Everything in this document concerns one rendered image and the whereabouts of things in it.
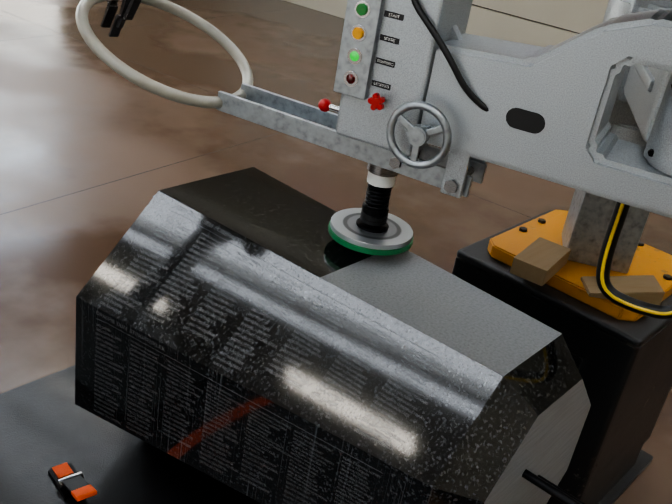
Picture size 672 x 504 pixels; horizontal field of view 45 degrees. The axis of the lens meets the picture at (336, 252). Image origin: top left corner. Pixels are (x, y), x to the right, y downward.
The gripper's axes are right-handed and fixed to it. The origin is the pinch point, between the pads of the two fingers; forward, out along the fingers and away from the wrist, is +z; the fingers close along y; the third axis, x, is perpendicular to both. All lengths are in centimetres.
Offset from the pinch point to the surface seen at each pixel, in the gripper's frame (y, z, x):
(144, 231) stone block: 54, 27, -13
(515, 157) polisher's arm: 113, -48, 13
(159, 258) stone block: 64, 27, -16
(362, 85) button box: 78, -40, 1
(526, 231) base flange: 108, -4, 87
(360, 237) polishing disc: 96, -7, 10
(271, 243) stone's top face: 82, 6, -2
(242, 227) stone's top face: 73, 10, -2
